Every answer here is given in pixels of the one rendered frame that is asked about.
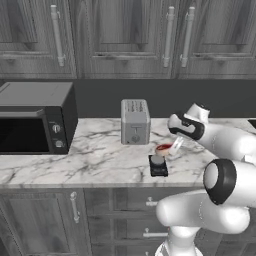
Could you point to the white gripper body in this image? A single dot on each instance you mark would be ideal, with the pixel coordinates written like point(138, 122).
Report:
point(176, 145)

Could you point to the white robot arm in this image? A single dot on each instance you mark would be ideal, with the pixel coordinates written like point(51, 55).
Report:
point(223, 140)

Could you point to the red steak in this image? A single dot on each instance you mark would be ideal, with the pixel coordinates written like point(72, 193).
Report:
point(163, 149)

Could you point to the black digital scale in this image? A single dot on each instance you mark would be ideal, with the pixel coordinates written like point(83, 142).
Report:
point(158, 168)

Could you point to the grey toaster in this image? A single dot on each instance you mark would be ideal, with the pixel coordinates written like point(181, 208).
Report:
point(135, 123)

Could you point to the grey wood drawer front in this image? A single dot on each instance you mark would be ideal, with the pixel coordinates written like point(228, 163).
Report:
point(130, 199)
point(130, 229)
point(133, 250)

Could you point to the black microwave oven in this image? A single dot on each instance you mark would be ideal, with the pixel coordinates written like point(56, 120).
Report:
point(33, 116)

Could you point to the grey wood base cupboard door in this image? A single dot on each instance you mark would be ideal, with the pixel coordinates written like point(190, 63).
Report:
point(40, 223)

